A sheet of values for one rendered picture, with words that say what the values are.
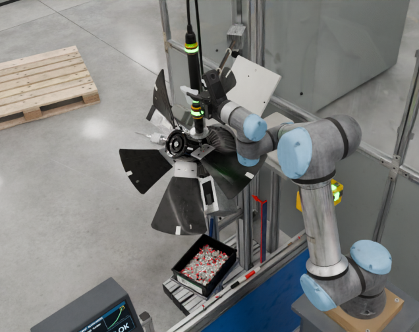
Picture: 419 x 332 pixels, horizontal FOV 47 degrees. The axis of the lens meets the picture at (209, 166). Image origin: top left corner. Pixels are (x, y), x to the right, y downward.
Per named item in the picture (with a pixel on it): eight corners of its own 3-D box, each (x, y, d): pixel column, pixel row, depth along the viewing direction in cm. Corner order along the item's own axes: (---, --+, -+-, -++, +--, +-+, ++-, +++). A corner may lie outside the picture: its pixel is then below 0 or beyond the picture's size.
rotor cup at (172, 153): (184, 134, 204) (163, 127, 194) (211, 130, 195) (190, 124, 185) (182, 167, 202) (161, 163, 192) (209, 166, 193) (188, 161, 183)
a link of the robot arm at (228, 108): (227, 111, 151) (246, 101, 155) (217, 105, 154) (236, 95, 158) (228, 130, 156) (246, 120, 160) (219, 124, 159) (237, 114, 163)
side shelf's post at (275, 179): (273, 252, 299) (277, 148, 245) (277, 256, 297) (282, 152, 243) (268, 256, 297) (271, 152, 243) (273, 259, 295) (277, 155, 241)
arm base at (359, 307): (394, 296, 151) (400, 277, 145) (369, 329, 144) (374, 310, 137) (352, 270, 160) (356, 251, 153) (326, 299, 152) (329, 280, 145)
